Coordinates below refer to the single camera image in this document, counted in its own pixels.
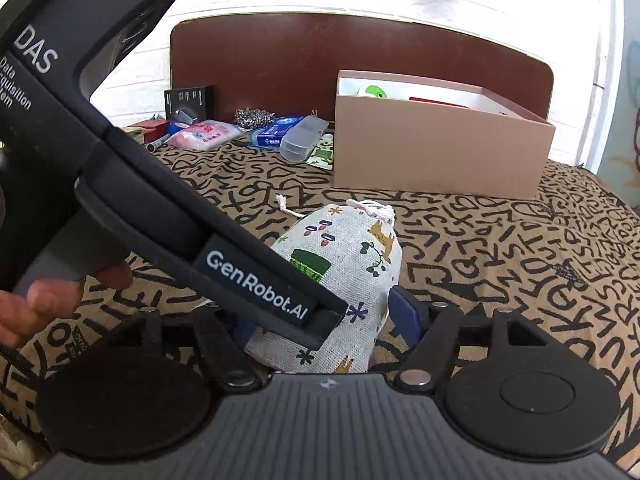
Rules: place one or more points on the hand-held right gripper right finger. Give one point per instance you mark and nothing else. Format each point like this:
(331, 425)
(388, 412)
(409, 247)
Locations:
(406, 312)

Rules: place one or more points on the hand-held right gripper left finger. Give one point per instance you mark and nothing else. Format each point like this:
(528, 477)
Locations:
(243, 334)

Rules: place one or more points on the brown cardboard box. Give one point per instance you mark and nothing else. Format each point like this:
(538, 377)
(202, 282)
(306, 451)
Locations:
(435, 160)

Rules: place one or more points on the person's left hand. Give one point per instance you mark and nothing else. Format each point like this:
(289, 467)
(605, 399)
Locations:
(45, 310)

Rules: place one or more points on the small metal-tipped cylinder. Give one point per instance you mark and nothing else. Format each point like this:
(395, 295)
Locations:
(159, 143)

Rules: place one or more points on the small red box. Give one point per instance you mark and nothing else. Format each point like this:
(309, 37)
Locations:
(147, 130)

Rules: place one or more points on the pink white plastic packet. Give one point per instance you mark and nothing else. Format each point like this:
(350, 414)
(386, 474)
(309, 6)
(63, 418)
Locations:
(205, 134)

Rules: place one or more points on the black box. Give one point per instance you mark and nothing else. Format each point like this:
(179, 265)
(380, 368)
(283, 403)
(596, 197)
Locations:
(192, 102)

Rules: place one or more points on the brown black printed blanket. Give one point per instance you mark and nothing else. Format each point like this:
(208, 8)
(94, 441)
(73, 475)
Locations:
(500, 270)

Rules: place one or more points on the steel wool scrubber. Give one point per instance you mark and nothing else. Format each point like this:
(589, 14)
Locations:
(254, 120)

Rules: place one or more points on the blue packet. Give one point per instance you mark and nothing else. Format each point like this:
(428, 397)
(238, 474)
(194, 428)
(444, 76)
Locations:
(275, 132)

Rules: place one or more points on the clear plastic case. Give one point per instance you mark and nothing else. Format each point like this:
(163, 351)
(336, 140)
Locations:
(302, 139)

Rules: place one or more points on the brown wooden headboard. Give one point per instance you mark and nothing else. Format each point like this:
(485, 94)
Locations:
(280, 60)

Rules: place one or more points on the green white packet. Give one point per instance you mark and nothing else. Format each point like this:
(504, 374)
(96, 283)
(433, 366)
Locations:
(322, 152)

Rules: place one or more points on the green white object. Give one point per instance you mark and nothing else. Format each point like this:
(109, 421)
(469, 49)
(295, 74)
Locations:
(372, 92)

